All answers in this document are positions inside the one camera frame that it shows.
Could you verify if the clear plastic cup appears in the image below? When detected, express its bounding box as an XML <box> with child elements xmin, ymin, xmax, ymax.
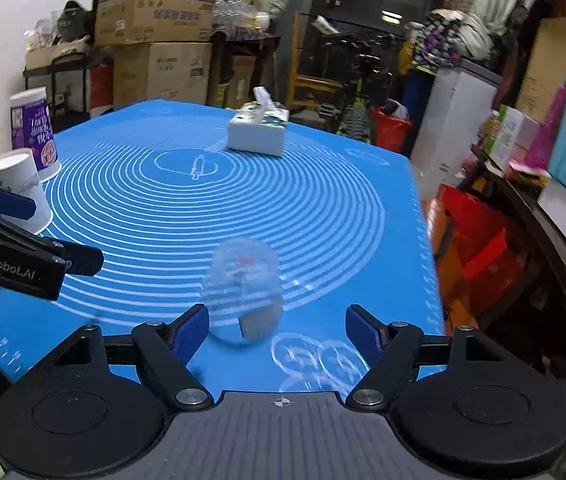
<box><xmin>200</xmin><ymin>237</ymin><xmax>283</xmax><ymax>347</ymax></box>

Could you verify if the white paper cup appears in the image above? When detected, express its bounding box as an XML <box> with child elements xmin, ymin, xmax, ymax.
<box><xmin>0</xmin><ymin>148</ymin><xmax>53</xmax><ymax>235</ymax></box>

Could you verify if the purple paper cup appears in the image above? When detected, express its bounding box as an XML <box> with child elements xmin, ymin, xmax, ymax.
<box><xmin>10</xmin><ymin>87</ymin><xmax>62</xmax><ymax>182</ymax></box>

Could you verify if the red paper bag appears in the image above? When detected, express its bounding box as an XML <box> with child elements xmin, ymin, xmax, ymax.
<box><xmin>436</xmin><ymin>185</ymin><xmax>529</xmax><ymax>325</ymax></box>

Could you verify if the blue silicone baking mat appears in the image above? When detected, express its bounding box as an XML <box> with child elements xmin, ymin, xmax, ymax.
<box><xmin>0</xmin><ymin>101</ymin><xmax>443</xmax><ymax>394</ymax></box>

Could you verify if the lower cardboard box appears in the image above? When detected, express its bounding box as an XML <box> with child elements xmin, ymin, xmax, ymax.
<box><xmin>112</xmin><ymin>42</ymin><xmax>212</xmax><ymax>110</ymax></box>

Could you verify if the cardboard box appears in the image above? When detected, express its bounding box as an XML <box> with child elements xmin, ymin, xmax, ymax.
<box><xmin>112</xmin><ymin>42</ymin><xmax>212</xmax><ymax>110</ymax></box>
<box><xmin>95</xmin><ymin>0</ymin><xmax>214</xmax><ymax>46</ymax></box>

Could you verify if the red bucket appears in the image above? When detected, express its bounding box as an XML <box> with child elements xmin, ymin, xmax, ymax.
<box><xmin>370</xmin><ymin>107</ymin><xmax>412</xmax><ymax>153</ymax></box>

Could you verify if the upper cardboard box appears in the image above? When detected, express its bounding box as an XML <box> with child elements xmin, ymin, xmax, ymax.
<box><xmin>95</xmin><ymin>0</ymin><xmax>214</xmax><ymax>46</ymax></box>

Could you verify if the white tissue box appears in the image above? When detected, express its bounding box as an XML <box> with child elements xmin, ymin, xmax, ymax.
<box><xmin>226</xmin><ymin>87</ymin><xmax>289</xmax><ymax>157</ymax></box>

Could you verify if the white cabinet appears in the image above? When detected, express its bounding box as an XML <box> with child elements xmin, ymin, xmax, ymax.
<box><xmin>410</xmin><ymin>60</ymin><xmax>501</xmax><ymax>198</ymax></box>

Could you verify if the wooden chair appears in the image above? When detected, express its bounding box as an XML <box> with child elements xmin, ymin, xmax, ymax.
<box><xmin>285</xmin><ymin>12</ymin><xmax>344</xmax><ymax>110</ymax></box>

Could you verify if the black wire shelf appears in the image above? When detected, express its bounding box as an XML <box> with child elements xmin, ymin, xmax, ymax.
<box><xmin>22</xmin><ymin>52</ymin><xmax>90</xmax><ymax>132</ymax></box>

